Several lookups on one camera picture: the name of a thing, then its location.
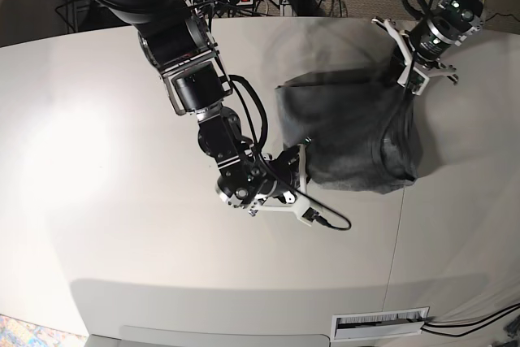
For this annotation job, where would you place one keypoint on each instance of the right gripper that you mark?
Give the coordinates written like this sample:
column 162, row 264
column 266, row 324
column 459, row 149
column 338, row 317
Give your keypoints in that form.
column 267, row 184

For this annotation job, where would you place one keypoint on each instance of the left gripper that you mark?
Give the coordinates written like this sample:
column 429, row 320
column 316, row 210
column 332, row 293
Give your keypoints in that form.
column 420, row 48

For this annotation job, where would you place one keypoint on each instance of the grey T-shirt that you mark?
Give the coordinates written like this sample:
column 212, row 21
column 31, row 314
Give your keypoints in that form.
column 360, row 126

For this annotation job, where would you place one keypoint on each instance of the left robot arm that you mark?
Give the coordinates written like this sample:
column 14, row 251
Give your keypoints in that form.
column 466, row 16

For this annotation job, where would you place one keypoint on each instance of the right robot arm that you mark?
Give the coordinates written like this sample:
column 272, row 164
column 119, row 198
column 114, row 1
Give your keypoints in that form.
column 177, row 42

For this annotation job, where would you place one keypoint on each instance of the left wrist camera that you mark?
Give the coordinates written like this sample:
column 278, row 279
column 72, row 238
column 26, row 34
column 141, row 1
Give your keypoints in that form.
column 416, row 83

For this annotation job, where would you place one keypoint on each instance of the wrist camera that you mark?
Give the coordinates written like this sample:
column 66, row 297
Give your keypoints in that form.
column 416, row 83
column 309, row 216

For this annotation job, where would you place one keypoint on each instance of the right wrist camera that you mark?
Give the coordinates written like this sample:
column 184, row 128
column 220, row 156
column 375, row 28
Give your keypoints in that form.
column 309, row 216

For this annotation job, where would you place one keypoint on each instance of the white cable grommet box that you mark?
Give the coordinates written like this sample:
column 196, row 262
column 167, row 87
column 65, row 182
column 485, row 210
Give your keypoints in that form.
column 378, row 325

